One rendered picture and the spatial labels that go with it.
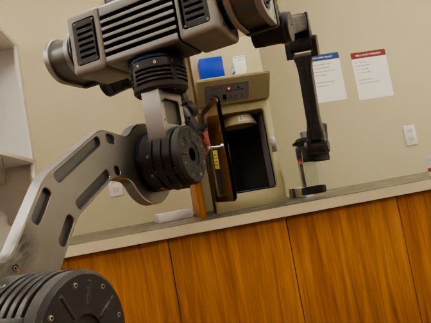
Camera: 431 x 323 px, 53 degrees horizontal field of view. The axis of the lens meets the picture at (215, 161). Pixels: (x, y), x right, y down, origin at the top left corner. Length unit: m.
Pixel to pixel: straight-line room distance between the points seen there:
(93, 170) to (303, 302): 1.08
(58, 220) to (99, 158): 0.17
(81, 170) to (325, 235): 1.10
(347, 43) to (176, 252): 1.62
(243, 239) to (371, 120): 1.26
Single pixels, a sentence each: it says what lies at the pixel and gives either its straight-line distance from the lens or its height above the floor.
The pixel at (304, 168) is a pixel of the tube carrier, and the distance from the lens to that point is 1.85.
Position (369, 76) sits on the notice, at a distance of 2.66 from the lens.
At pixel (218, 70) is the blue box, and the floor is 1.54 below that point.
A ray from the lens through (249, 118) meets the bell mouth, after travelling 1.97.
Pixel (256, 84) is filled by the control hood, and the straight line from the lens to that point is 1.90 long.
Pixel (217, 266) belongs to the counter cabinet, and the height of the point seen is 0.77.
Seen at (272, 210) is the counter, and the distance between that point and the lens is 1.62.
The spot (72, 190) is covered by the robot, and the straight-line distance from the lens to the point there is 0.82.
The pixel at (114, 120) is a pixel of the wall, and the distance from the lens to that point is 2.36.
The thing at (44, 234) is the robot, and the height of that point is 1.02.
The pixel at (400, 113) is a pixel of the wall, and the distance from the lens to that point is 2.69.
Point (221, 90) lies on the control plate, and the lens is 1.87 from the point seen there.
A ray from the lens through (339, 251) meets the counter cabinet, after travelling 1.74.
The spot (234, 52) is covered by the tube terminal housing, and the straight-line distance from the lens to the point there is 2.01.
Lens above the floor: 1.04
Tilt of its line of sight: 4 degrees up
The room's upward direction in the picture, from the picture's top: 10 degrees counter-clockwise
